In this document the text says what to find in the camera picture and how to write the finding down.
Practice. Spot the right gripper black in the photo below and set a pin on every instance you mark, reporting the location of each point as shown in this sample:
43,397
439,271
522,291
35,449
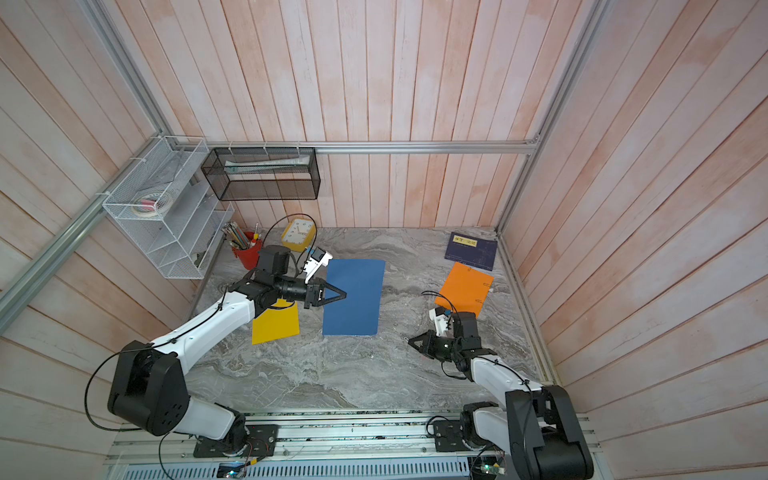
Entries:
430,342

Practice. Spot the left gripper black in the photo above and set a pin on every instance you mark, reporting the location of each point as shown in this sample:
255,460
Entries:
314,293

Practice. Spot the blue paper document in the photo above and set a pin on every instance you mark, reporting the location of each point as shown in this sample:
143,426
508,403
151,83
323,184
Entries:
358,313

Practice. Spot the yellow paper document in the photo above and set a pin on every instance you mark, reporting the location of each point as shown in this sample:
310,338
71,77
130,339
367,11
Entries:
278,322

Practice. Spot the orange paper document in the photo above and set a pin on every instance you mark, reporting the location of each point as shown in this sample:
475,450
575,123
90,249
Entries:
466,288

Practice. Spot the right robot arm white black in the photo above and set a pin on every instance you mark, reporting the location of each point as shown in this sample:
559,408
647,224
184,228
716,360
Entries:
532,425

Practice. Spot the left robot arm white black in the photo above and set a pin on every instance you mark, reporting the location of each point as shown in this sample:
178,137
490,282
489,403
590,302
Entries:
149,385

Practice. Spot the yellow alarm clock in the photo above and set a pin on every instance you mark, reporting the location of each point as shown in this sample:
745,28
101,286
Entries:
299,234

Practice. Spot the red pencil cup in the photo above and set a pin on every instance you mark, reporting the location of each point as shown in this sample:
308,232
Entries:
248,257

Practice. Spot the pencils in cup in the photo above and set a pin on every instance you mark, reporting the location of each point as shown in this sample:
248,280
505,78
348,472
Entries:
238,238

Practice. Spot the dark navy notebook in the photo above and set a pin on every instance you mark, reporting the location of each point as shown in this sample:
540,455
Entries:
471,251

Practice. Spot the black mesh basket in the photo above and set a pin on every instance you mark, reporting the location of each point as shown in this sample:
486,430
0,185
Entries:
262,173

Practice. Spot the tape roll in rack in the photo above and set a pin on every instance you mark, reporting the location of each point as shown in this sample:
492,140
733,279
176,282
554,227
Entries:
151,204

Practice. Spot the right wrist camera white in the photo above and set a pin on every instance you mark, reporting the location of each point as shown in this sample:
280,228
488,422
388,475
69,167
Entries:
442,320

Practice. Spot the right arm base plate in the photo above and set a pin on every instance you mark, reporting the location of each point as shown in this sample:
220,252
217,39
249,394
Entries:
448,436

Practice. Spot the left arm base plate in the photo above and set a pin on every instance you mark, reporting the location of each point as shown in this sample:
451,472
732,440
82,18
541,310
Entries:
254,441

